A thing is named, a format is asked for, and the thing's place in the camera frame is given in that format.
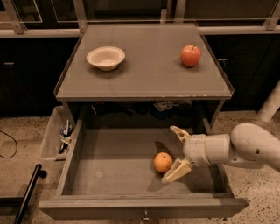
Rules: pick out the metal railing frame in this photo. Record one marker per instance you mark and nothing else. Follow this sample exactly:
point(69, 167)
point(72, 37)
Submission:
point(71, 18)

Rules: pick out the brass drawer knob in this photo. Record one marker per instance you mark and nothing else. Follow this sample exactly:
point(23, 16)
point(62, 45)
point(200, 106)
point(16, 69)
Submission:
point(145, 216)

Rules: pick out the black bar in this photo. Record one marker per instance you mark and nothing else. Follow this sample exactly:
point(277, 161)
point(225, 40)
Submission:
point(37, 173)

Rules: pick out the white bowl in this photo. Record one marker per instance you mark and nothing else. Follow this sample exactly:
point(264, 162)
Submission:
point(106, 58)

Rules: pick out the red apple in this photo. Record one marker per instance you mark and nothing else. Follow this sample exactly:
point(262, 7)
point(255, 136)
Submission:
point(190, 55)

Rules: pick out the clutter items in bin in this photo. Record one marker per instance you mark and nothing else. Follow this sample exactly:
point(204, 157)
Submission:
point(65, 136)

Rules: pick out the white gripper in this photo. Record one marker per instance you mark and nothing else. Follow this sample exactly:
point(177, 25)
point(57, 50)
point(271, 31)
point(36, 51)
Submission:
point(194, 150)

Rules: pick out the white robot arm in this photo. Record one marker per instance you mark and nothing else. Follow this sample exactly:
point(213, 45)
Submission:
point(248, 146)

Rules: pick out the open grey top drawer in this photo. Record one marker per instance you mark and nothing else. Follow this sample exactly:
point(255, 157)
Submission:
point(109, 174)

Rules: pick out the orange fruit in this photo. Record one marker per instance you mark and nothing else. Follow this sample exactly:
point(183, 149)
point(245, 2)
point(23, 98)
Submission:
point(163, 162)

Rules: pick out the grey cabinet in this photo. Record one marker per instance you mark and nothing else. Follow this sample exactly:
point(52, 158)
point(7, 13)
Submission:
point(152, 70)

